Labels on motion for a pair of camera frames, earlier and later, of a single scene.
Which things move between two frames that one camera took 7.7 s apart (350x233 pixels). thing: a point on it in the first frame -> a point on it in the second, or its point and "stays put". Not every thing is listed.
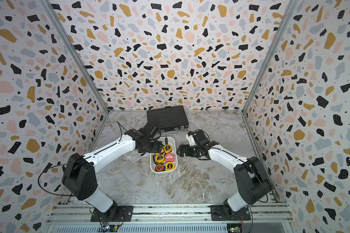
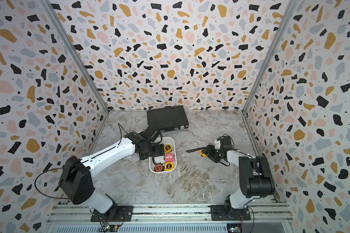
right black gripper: (186, 147) -> (209, 151)
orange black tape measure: (160, 168) stays put
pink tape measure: (169, 157) stays put
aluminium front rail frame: (76, 218) stays put
